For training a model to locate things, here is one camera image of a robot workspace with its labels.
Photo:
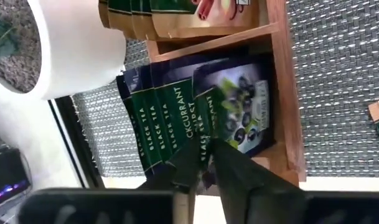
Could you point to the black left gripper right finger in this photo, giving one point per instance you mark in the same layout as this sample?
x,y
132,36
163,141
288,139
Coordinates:
x,y
248,193

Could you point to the clear foil packet front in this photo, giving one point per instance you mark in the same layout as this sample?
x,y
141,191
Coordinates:
x,y
208,18

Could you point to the snake plant in white pot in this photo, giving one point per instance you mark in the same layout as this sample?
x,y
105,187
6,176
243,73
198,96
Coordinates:
x,y
83,46

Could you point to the brown wooden compartment tray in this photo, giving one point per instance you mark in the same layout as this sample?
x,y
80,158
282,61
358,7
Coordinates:
x,y
288,93

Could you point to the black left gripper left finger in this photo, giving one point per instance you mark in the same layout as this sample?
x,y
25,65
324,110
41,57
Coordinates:
x,y
183,174

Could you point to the blue blackcurrant tea sachet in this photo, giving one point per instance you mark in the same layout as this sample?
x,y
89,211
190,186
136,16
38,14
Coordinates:
x,y
166,121
139,130
153,124
183,105
245,102

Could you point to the grey woven placemat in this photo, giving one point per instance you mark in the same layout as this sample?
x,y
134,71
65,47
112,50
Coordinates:
x,y
338,77

